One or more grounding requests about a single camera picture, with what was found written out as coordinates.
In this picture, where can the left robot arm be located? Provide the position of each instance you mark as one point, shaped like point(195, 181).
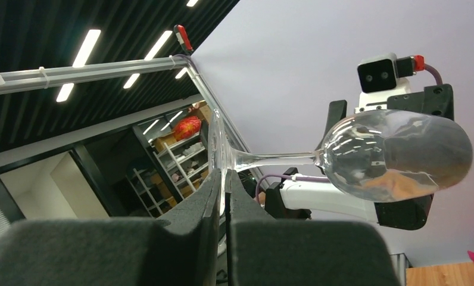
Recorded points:
point(296, 199)

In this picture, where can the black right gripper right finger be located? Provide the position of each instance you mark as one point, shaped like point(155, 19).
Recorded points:
point(262, 250)

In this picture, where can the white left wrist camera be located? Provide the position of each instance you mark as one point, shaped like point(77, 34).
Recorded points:
point(385, 76)

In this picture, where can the wine glass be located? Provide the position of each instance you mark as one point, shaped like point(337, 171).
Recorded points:
point(380, 176)

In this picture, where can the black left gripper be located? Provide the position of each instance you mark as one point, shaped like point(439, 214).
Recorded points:
point(429, 125)

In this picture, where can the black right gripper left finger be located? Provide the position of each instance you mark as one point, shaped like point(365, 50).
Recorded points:
point(178, 248)

